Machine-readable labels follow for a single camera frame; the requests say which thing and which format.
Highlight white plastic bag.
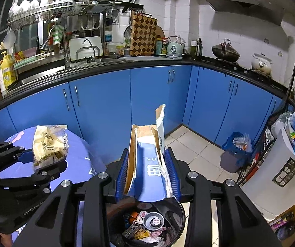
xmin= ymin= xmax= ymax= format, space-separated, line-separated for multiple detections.
xmin=271 ymin=112 xmax=292 ymax=134

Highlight orange torn carton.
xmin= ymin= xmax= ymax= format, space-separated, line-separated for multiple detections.
xmin=129 ymin=211 xmax=141 ymax=224

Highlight green striped cloth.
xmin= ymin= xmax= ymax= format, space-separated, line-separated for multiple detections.
xmin=51 ymin=24 xmax=61 ymax=45

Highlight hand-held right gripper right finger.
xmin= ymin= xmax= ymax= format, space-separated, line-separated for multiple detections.
xmin=165 ymin=148 xmax=283 ymax=247

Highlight green dish tray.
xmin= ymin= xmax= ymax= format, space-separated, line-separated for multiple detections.
xmin=13 ymin=54 xmax=47 ymax=69

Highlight blue base cabinets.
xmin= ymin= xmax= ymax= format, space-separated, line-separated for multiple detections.
xmin=0 ymin=65 xmax=289 ymax=165

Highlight white hanging plastic jug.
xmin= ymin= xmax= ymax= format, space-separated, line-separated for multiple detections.
xmin=2 ymin=29 xmax=17 ymax=49

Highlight pink cardboard box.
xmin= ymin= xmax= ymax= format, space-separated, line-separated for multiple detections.
xmin=270 ymin=215 xmax=292 ymax=231

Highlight green kettle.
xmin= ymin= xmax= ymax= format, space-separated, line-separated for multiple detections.
xmin=166 ymin=35 xmax=186 ymax=59

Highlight pink wrapper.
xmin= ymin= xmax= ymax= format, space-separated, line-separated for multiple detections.
xmin=150 ymin=228 xmax=167 ymax=238

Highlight black kitchen countertop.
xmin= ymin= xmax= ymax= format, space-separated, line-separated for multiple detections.
xmin=0 ymin=55 xmax=289 ymax=114

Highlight yellow wrapper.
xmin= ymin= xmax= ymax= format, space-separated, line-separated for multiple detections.
xmin=133 ymin=230 xmax=150 ymax=240

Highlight white plastic board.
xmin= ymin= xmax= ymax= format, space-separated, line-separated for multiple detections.
xmin=69 ymin=36 xmax=103 ymax=59

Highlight tall steel faucet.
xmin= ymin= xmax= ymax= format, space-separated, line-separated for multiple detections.
xmin=40 ymin=26 xmax=72 ymax=69

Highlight white plastic container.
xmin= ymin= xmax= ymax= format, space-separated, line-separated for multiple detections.
xmin=240 ymin=127 xmax=295 ymax=220

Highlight torn blue cardboard box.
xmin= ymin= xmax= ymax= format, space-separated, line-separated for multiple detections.
xmin=123 ymin=104 xmax=175 ymax=202

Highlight metal dish rack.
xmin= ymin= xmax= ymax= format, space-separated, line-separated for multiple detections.
xmin=7 ymin=0 xmax=144 ymax=59

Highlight round table blue cloth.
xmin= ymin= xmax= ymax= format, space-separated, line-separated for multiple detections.
xmin=0 ymin=126 xmax=108 ymax=247

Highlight blue bag on floor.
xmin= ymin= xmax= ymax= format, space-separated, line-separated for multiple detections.
xmin=220 ymin=132 xmax=253 ymax=174

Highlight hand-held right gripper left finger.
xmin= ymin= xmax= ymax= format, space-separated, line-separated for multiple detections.
xmin=12 ymin=148 xmax=130 ymax=247

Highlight stainless steel sink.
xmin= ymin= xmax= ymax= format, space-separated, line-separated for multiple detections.
xmin=7 ymin=58 xmax=127 ymax=92

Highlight clear plastic blister pack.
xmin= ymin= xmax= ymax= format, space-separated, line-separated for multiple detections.
xmin=122 ymin=224 xmax=143 ymax=238

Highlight beige paper bag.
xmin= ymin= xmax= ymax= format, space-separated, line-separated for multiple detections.
xmin=32 ymin=125 xmax=69 ymax=166

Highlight checkered wooden cutting board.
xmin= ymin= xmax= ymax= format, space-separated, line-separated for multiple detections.
xmin=130 ymin=14 xmax=158 ymax=56

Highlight black round trash bin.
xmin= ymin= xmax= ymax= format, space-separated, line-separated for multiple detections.
xmin=106 ymin=201 xmax=186 ymax=247

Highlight yellow detergent bottle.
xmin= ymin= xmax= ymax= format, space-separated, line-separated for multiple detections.
xmin=1 ymin=51 xmax=18 ymax=89

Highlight black gas stove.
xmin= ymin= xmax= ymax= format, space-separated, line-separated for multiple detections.
xmin=214 ymin=59 xmax=287 ymax=88

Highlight white ceramic pot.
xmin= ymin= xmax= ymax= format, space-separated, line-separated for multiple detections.
xmin=251 ymin=53 xmax=273 ymax=73

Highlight dark wok with lid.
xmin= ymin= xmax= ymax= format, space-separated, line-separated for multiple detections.
xmin=212 ymin=38 xmax=241 ymax=62

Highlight small curved faucet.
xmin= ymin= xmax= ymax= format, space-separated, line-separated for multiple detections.
xmin=75 ymin=39 xmax=103 ymax=61

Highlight hanging metal strainer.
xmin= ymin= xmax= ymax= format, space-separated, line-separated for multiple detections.
xmin=124 ymin=10 xmax=133 ymax=40

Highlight steel range hood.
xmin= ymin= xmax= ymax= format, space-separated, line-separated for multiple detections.
xmin=205 ymin=0 xmax=289 ymax=25

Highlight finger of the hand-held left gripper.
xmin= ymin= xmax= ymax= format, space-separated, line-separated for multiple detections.
xmin=0 ymin=161 xmax=68 ymax=195
xmin=0 ymin=142 xmax=36 ymax=171

